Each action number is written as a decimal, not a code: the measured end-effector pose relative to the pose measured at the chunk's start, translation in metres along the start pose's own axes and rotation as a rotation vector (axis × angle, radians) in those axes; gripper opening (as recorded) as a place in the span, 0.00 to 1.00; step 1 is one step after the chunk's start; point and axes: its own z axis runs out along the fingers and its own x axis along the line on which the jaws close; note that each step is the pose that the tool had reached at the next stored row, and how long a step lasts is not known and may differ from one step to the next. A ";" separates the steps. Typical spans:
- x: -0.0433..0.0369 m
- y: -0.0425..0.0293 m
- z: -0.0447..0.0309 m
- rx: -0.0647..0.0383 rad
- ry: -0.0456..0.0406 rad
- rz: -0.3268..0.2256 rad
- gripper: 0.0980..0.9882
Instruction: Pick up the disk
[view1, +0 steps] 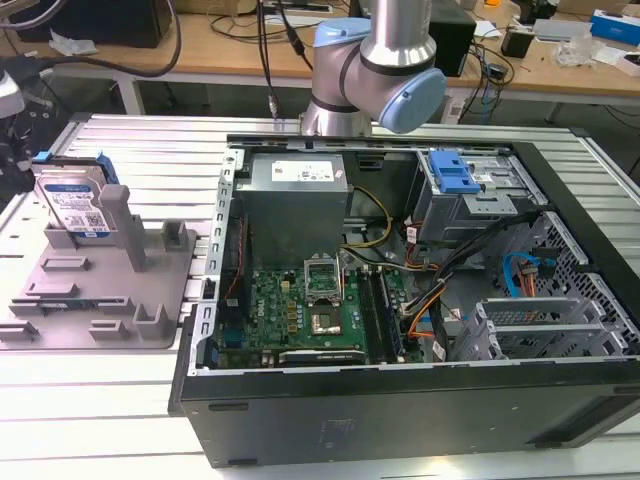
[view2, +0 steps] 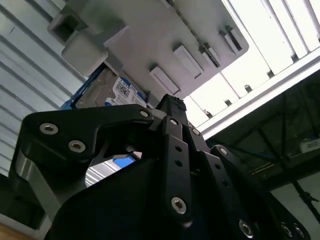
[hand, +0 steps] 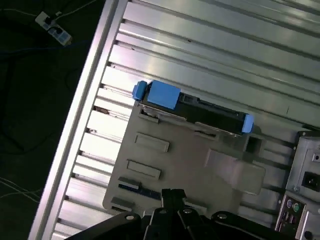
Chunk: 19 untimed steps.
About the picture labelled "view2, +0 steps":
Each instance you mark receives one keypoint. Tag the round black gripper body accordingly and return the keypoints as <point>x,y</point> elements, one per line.
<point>125,205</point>

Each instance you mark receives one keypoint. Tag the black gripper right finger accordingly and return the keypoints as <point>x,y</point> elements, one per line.
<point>220,172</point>

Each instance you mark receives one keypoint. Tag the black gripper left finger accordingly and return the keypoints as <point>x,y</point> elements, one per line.
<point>62,130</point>

